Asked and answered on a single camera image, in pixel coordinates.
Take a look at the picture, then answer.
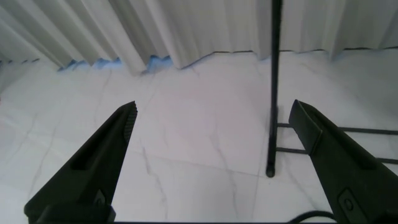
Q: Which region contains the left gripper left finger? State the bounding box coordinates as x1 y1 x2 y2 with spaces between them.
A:
24 100 138 223

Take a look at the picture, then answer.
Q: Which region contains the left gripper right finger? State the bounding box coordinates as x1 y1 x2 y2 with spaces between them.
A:
288 99 398 223

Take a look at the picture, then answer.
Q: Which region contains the black clothes rack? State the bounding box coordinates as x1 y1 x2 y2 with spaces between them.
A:
266 0 398 179

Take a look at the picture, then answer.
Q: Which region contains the white curtain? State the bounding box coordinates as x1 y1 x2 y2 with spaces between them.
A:
0 0 398 75

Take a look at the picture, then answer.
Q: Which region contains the black cable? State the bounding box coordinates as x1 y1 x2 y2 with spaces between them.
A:
287 210 337 223

